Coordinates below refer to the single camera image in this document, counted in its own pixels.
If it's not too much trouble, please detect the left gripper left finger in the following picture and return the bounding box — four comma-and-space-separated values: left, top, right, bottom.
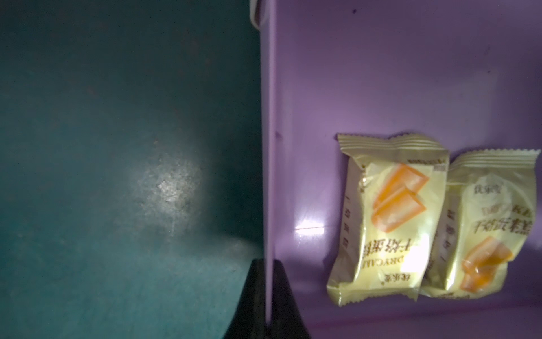
224, 259, 266, 339

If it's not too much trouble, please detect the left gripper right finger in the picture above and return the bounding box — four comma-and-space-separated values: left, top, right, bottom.
268, 260, 311, 339

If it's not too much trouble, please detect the purple drawer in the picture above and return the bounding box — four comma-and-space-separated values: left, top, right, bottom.
260, 1, 541, 338

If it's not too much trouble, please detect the yellow cookie packet left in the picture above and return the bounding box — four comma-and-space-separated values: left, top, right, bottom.
327, 134, 450, 307

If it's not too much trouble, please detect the yellow cookie packet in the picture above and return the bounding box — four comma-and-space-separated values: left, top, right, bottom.
420, 149, 541, 299
327, 134, 450, 307

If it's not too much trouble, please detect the green table mat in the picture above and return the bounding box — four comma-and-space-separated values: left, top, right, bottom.
1, 1, 263, 338

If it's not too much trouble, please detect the yellow cookie packet right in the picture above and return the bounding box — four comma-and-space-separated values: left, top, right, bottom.
420, 149, 541, 299

